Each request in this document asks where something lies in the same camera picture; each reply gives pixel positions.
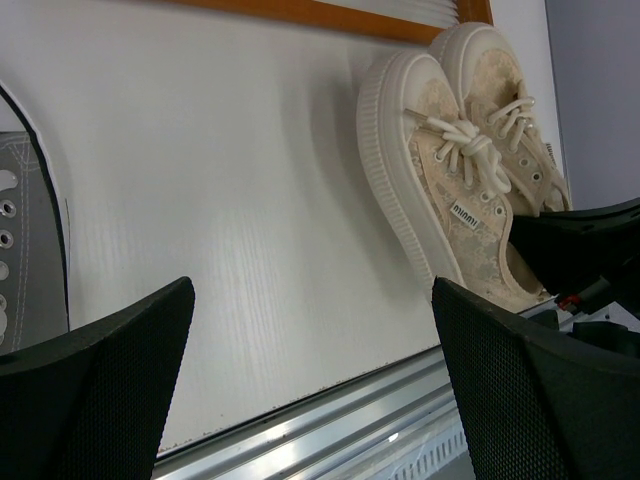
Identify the grey sneaker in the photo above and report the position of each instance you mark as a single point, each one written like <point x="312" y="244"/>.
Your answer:
<point x="34" y="265"/>

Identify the wooden shoe shelf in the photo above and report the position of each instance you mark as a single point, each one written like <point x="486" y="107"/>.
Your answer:
<point x="326" y="16"/>

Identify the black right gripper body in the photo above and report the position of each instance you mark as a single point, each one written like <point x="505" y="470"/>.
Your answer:
<point x="612" y="296"/>

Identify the aluminium front rail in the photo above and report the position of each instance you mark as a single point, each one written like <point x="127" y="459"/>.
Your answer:
<point x="350" y="431"/>

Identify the cream platform sneaker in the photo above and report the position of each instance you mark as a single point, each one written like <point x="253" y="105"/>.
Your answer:
<point x="491" y="91"/>
<point x="441" y="182"/>

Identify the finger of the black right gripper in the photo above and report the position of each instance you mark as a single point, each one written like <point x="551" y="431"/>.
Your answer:
<point x="567" y="251"/>

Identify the slotted cable duct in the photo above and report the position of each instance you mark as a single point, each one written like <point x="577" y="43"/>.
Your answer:
<point x="442" y="452"/>

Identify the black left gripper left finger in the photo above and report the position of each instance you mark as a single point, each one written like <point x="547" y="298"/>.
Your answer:
<point x="93" y="403"/>

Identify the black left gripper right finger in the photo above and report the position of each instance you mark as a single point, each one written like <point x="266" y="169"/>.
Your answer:
<point x="537" y="402"/>

